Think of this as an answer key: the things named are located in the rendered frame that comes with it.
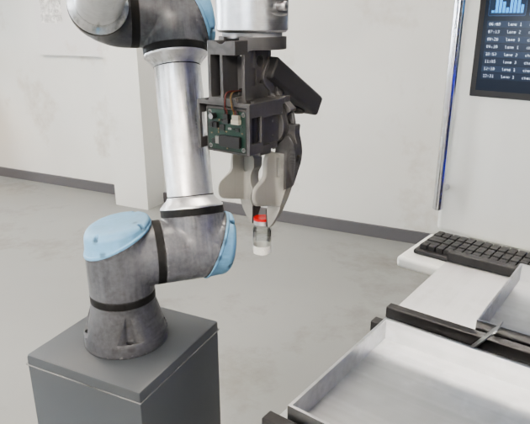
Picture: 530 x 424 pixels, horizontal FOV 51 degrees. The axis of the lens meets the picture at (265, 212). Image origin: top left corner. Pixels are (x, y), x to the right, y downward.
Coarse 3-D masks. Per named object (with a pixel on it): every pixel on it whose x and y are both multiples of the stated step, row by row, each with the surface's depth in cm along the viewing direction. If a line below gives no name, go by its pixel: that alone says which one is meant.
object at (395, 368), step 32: (384, 320) 85; (352, 352) 78; (384, 352) 83; (416, 352) 83; (448, 352) 81; (480, 352) 77; (320, 384) 72; (352, 384) 76; (384, 384) 76; (416, 384) 76; (448, 384) 76; (480, 384) 76; (512, 384) 76; (288, 416) 67; (320, 416) 70; (352, 416) 70; (384, 416) 70; (416, 416) 70; (448, 416) 70; (480, 416) 70; (512, 416) 70
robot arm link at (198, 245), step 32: (160, 0) 94; (192, 0) 96; (160, 32) 95; (192, 32) 97; (160, 64) 98; (192, 64) 98; (160, 96) 99; (192, 96) 98; (160, 128) 100; (192, 128) 98; (192, 160) 98; (192, 192) 98; (192, 224) 97; (224, 224) 100; (192, 256) 97; (224, 256) 99
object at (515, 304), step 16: (528, 272) 104; (512, 288) 102; (528, 288) 103; (496, 304) 93; (512, 304) 97; (528, 304) 97; (480, 320) 85; (496, 320) 92; (512, 320) 92; (528, 320) 92; (496, 336) 84; (512, 336) 83; (528, 336) 81
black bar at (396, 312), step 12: (396, 312) 92; (408, 312) 91; (420, 312) 91; (408, 324) 91; (420, 324) 89; (432, 324) 88; (444, 324) 87; (456, 324) 87; (444, 336) 87; (456, 336) 86; (468, 336) 85; (480, 336) 84; (492, 336) 84; (480, 348) 84; (492, 348) 83; (504, 348) 82; (516, 348) 81; (528, 348) 81; (516, 360) 81; (528, 360) 80
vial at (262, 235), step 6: (258, 222) 65; (264, 222) 65; (258, 228) 66; (264, 228) 66; (270, 228) 66; (258, 234) 66; (264, 234) 66; (270, 234) 66; (258, 240) 66; (264, 240) 66; (270, 240) 66; (258, 246) 66; (264, 246) 66; (270, 246) 67; (258, 252) 66; (264, 252) 66; (270, 252) 67
